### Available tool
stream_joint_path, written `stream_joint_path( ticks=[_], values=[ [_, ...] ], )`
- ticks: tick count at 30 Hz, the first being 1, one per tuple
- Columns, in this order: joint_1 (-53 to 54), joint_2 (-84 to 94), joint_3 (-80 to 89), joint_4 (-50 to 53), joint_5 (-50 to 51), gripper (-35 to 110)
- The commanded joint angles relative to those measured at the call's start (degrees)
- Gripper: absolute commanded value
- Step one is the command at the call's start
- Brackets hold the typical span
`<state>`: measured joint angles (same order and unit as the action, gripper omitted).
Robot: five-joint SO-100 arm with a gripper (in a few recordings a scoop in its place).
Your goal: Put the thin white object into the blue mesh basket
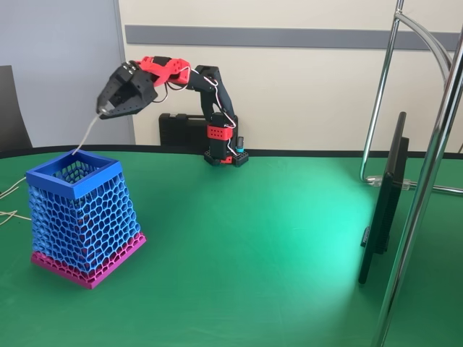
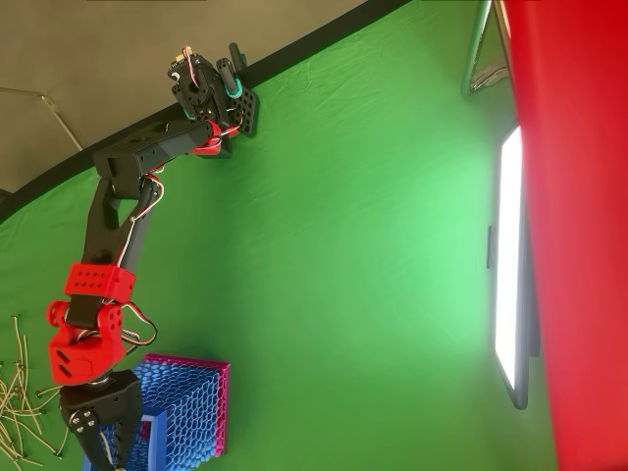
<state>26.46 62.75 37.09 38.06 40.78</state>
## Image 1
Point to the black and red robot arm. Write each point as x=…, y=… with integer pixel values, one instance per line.
x=170, y=68

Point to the black plastic case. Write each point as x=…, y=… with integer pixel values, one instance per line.
x=181, y=130

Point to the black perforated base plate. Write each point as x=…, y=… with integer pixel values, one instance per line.
x=243, y=159

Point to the green table cloth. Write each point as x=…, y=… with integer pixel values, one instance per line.
x=253, y=271

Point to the chrome tubular stand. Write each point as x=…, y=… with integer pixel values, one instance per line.
x=408, y=253

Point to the dark chair backrest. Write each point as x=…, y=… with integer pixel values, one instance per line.
x=11, y=115

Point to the black monitor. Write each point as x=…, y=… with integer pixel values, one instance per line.
x=388, y=202

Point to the clear plastic clip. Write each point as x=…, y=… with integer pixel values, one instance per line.
x=374, y=179

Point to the blue and pink lattice basket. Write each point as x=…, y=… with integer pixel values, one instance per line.
x=90, y=224

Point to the grey wall rail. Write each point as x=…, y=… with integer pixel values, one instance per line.
x=289, y=37

